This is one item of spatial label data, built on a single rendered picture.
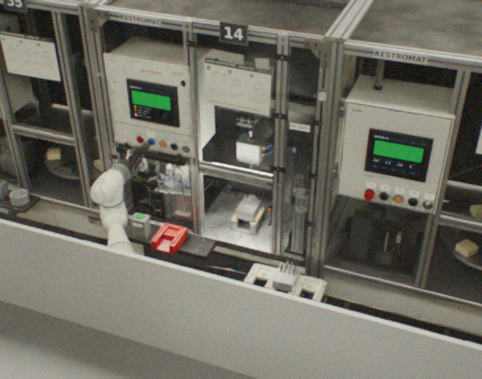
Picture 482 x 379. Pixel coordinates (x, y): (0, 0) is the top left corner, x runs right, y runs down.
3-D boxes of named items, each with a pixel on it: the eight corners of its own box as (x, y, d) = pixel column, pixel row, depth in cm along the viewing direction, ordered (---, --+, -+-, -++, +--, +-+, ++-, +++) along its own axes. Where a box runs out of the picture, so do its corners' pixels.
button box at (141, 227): (132, 237, 334) (129, 218, 328) (139, 227, 340) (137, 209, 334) (146, 240, 332) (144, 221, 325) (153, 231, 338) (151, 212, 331)
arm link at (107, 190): (102, 166, 285) (107, 191, 293) (83, 185, 273) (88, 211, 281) (124, 170, 282) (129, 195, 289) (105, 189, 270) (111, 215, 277)
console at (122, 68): (111, 145, 319) (99, 55, 293) (140, 118, 341) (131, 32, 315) (190, 162, 307) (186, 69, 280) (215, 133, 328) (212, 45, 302)
